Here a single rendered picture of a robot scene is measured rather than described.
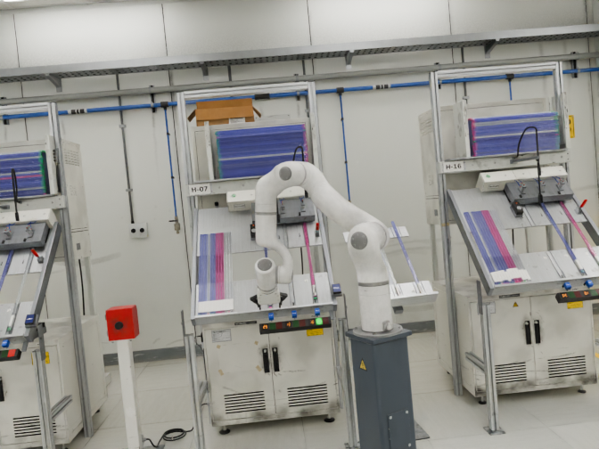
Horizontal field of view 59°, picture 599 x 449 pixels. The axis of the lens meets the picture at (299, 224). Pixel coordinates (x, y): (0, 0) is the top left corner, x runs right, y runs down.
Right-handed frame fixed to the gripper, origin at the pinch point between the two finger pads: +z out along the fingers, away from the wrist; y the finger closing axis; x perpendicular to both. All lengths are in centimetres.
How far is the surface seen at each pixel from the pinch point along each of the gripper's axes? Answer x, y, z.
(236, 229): 56, -15, 10
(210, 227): 59, -29, 10
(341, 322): -3.6, 33.5, 16.7
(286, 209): 62, 13, 4
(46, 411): -24, -109, 35
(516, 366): -13, 132, 68
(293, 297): 9.1, 11.6, 10.2
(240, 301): 10.1, -14.4, 10.2
